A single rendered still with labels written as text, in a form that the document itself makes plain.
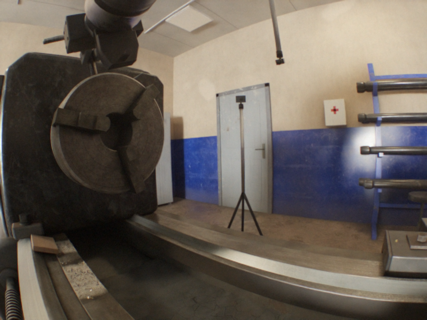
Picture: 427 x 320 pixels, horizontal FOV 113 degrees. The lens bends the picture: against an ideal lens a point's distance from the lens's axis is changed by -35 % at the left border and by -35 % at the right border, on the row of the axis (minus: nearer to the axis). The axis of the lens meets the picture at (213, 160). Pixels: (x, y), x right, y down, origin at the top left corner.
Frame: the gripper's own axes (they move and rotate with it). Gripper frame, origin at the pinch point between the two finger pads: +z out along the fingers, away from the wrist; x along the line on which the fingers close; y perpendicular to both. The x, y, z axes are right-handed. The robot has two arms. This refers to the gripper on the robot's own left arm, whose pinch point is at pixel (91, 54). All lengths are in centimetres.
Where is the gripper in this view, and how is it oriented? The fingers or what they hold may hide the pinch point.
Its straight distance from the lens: 49.8
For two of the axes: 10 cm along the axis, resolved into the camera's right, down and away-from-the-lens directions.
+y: -2.7, -9.3, -2.5
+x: -7.1, 3.7, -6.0
